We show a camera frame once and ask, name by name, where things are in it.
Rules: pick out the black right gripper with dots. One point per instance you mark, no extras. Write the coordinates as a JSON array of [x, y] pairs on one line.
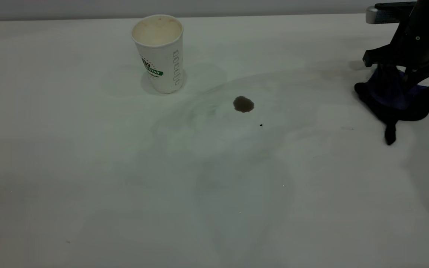
[[419, 41]]

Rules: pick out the purple and black cloth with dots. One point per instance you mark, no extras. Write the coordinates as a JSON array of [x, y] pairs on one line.
[[397, 106]]

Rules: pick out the white paper coffee cup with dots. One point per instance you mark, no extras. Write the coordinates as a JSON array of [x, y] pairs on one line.
[[160, 59]]

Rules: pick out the brown coffee spill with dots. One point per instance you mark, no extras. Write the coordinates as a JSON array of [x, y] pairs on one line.
[[243, 104]]

